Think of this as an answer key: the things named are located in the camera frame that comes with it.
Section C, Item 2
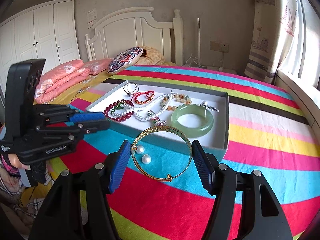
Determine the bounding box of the pastel stone bead bracelet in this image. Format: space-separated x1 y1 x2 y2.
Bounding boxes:
159 93 193 112

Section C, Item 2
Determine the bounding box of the grey jewelry box lid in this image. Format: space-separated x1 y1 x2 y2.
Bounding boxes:
85 80 230 162

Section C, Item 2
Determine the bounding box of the person's left hand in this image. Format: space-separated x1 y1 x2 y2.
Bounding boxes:
1 153 30 172

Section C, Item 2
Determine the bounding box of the folded pink quilt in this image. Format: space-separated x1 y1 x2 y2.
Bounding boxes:
34 60 90 104

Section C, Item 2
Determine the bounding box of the loose white pearl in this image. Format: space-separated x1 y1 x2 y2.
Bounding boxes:
141 154 152 165
136 145 145 154

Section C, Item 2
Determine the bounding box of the pink pillow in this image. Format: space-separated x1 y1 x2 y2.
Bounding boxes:
83 58 113 75

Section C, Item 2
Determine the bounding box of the patterned round cushion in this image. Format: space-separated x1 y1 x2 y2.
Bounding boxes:
107 47 144 73

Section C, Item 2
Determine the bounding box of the white wardrobe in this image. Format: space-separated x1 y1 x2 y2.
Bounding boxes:
1 0 80 94

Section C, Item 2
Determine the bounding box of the gold bangle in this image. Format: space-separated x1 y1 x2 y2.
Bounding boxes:
131 125 193 182

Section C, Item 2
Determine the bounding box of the green jade bangle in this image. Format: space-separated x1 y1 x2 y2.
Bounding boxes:
170 105 214 138

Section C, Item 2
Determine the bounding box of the white wooden headboard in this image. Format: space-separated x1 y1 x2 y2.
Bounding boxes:
85 7 184 66

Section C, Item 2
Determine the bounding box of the patterned window curtain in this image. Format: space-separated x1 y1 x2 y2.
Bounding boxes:
244 0 306 84

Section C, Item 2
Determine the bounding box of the dark red bead bracelet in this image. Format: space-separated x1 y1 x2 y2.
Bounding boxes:
103 100 135 123

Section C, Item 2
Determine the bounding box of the green bead pendant necklace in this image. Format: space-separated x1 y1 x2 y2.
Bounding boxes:
109 100 167 127

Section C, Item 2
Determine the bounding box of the white pearl necklace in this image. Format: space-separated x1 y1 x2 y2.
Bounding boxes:
111 92 173 123

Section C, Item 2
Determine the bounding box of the red cord bracelet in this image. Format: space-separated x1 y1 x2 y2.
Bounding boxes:
132 90 156 106

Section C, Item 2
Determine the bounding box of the silver ring pair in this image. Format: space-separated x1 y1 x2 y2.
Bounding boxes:
123 81 140 98

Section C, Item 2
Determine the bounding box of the wall power socket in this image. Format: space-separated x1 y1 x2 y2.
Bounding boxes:
210 41 229 53

